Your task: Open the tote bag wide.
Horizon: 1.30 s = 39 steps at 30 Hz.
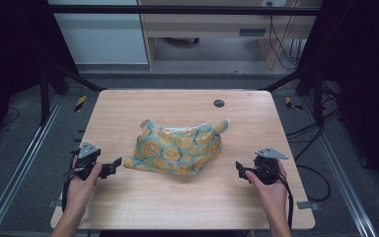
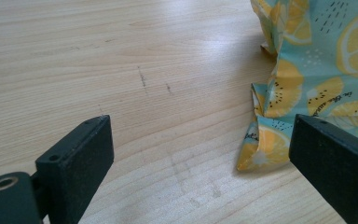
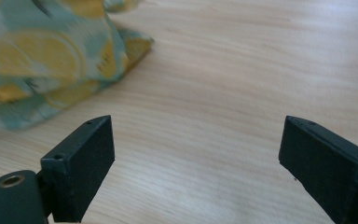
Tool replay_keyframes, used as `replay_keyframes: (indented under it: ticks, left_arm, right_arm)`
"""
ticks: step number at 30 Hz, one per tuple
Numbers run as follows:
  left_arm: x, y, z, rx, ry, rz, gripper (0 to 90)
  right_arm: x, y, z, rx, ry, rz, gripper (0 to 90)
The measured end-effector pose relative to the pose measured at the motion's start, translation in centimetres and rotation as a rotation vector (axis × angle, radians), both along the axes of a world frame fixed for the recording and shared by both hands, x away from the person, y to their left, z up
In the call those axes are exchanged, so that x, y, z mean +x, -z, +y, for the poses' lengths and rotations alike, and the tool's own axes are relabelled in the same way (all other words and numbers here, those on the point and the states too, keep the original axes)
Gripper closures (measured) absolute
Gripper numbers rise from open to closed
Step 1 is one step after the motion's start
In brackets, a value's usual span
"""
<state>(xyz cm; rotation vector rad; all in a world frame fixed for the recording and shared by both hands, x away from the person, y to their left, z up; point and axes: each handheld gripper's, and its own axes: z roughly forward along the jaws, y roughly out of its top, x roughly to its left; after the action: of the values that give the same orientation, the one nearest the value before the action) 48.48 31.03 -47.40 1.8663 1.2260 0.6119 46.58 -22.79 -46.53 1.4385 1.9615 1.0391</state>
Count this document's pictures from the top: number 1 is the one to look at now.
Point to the black horizontal frame bar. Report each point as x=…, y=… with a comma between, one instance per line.
x=184, y=10

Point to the aluminium floor rail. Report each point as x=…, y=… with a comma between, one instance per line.
x=19, y=164
x=342, y=171

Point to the person's left hand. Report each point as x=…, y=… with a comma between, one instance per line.
x=80, y=187

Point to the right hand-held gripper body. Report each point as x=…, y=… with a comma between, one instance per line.
x=267, y=166

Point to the black curtain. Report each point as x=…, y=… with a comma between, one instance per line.
x=10, y=59
x=365, y=82

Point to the light wooden desk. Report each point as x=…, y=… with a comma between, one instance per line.
x=210, y=24

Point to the black metal stand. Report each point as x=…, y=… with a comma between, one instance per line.
x=317, y=95
x=46, y=92

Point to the grey metal table bracket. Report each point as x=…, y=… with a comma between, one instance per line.
x=307, y=205
x=55, y=203

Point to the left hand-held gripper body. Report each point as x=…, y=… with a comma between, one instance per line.
x=88, y=154

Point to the teal orange-print cloth bag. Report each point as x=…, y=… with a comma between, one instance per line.
x=177, y=148

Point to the person's right hand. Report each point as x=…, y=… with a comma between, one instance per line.
x=271, y=196

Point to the white cabinet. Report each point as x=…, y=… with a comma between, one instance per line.
x=102, y=39

